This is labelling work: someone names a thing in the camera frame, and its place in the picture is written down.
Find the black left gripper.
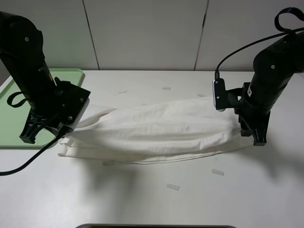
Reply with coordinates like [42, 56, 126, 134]
[19, 77, 91, 143]

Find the clear tape strip bottom centre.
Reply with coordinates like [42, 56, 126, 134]
[166, 183, 180, 191]

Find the clear tape strip lower right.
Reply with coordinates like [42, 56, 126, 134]
[211, 169, 225, 176]

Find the light green plastic tray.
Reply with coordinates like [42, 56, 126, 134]
[0, 69, 85, 149]

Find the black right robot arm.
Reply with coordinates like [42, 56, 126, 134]
[214, 32, 304, 146]

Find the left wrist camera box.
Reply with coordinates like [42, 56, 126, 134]
[58, 95, 90, 133]

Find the black right camera cable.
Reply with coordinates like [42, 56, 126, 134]
[215, 7, 304, 80]

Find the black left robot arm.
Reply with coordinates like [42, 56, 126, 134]
[0, 12, 90, 144]

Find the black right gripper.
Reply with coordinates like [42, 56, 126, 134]
[226, 83, 271, 146]

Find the black camera cable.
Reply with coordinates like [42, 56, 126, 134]
[0, 127, 72, 176]
[215, 7, 304, 80]

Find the black left camera cable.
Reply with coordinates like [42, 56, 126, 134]
[0, 127, 72, 176]

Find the white short sleeve t-shirt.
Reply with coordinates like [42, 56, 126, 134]
[58, 97, 253, 164]

